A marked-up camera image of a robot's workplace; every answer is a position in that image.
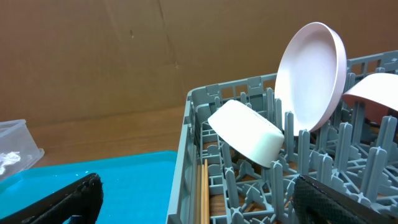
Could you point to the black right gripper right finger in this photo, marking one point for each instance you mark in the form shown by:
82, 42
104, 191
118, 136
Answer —
315, 202

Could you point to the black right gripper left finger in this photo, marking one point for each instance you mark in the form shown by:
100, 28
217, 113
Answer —
78, 202

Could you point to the white tissue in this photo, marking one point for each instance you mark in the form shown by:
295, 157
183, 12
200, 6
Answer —
8, 159

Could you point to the white paper cup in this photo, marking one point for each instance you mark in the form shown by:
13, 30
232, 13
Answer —
247, 132

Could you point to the large white plate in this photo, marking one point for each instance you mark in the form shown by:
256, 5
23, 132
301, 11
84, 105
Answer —
311, 76

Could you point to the grey dishwasher rack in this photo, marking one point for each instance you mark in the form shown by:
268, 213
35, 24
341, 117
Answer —
344, 153

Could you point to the clear plastic waste bin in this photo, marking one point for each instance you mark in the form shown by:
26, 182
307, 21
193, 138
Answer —
15, 137

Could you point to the teal serving tray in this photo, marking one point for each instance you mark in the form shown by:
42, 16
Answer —
136, 188

